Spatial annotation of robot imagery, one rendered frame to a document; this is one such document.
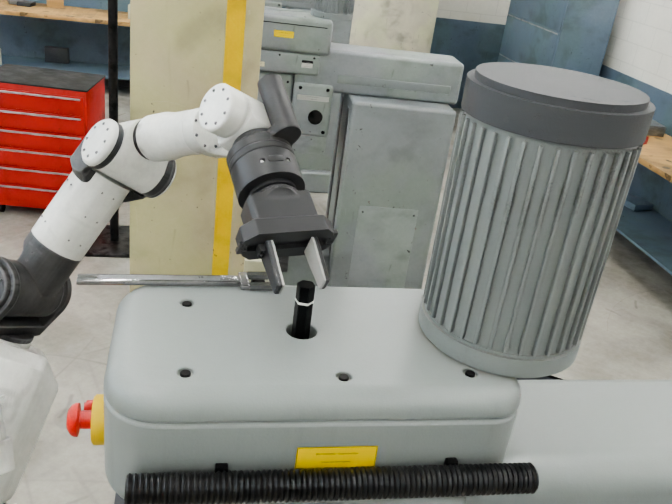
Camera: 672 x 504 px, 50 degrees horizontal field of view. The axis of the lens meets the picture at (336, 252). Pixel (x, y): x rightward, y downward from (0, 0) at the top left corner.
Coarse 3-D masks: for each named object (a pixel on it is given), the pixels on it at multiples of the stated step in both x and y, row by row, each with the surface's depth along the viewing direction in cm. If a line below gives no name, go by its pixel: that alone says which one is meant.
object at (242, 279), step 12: (84, 276) 90; (96, 276) 91; (108, 276) 91; (120, 276) 91; (132, 276) 92; (144, 276) 92; (156, 276) 92; (168, 276) 93; (180, 276) 93; (192, 276) 94; (204, 276) 94; (216, 276) 94; (228, 276) 95; (240, 276) 95; (252, 276) 96; (264, 276) 97; (252, 288) 94; (264, 288) 94
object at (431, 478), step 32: (128, 480) 73; (160, 480) 73; (192, 480) 74; (224, 480) 74; (256, 480) 75; (288, 480) 76; (320, 480) 76; (352, 480) 77; (384, 480) 78; (416, 480) 78; (448, 480) 79; (480, 480) 80; (512, 480) 81
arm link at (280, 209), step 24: (240, 168) 90; (264, 168) 88; (288, 168) 89; (240, 192) 90; (264, 192) 88; (288, 192) 89; (264, 216) 86; (288, 216) 87; (312, 216) 88; (240, 240) 86; (264, 240) 86; (288, 240) 87
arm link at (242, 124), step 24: (216, 96) 93; (240, 96) 92; (264, 96) 94; (216, 120) 92; (240, 120) 92; (264, 120) 94; (288, 120) 91; (240, 144) 91; (264, 144) 90; (288, 144) 93
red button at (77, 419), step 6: (72, 408) 85; (78, 408) 86; (72, 414) 85; (78, 414) 85; (84, 414) 86; (90, 414) 86; (72, 420) 85; (78, 420) 85; (84, 420) 86; (90, 420) 86; (72, 426) 85; (78, 426) 85; (84, 426) 86; (90, 426) 86; (72, 432) 85; (78, 432) 86
